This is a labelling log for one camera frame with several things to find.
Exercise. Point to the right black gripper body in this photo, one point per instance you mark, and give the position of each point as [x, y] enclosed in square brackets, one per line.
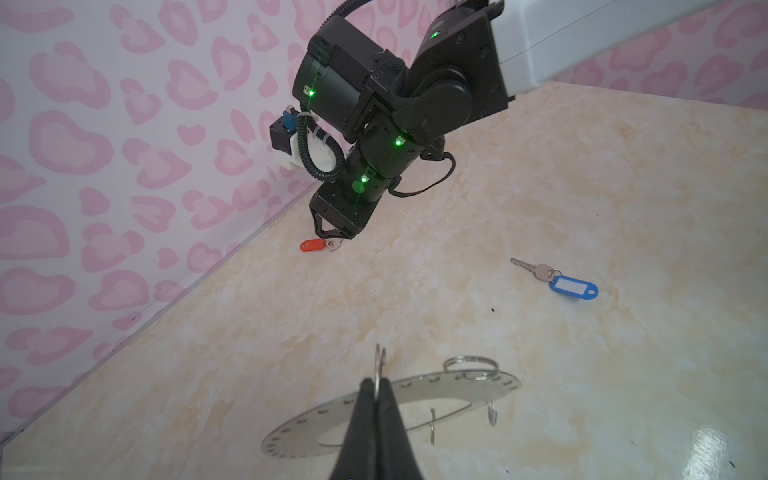
[343, 209]

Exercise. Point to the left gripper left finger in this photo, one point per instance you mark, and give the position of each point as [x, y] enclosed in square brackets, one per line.
[357, 457]

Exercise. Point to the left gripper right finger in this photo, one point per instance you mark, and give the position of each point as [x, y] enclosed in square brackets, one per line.
[395, 459]

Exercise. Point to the key with red tag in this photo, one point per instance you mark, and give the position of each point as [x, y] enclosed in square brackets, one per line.
[319, 244]

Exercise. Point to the perforated metal ring disc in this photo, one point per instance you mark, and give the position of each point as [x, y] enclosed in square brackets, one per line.
[321, 430]

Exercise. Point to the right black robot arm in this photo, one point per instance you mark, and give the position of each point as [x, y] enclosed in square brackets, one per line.
[365, 115]

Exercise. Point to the key with blue tag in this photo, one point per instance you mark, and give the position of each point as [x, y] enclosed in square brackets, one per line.
[558, 282]

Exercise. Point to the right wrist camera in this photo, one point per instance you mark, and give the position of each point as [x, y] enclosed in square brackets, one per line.
[284, 142]

